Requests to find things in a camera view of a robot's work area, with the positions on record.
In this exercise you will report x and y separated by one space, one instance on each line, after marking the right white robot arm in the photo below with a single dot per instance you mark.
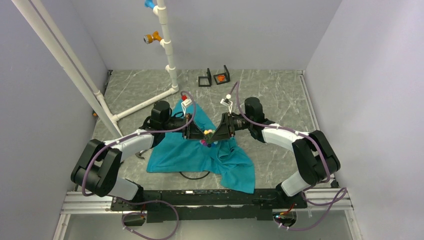
314 156

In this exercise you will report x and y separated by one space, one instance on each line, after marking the aluminium rail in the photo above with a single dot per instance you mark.
76 203

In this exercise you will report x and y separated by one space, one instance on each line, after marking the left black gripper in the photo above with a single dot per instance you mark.
192 131

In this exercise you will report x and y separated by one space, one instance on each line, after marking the colourful flower plush patch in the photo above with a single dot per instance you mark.
207 140

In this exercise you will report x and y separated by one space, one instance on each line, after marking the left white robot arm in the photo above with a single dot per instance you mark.
96 171

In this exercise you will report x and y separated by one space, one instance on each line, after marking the teal t-shirt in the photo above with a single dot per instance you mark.
226 158

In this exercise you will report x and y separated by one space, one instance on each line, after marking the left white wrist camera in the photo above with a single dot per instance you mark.
185 103

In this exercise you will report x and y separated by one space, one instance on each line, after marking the white PVC pipe stand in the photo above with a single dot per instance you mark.
49 33

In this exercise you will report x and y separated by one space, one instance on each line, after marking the orange flashlight on pipe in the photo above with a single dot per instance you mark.
150 38

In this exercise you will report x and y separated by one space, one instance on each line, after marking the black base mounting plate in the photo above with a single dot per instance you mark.
268 201

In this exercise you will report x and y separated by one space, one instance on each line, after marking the black square frame holder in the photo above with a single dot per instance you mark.
225 73

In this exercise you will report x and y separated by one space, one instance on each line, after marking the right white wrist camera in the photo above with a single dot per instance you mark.
227 102

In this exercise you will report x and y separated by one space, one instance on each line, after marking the orange brooch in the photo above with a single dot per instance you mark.
221 78

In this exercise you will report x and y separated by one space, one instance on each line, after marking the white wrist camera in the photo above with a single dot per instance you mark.
185 103
227 102

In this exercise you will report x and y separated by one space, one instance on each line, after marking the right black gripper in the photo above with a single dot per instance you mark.
226 129

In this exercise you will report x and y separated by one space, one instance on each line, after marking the blue fitting on pipe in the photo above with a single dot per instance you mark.
149 4

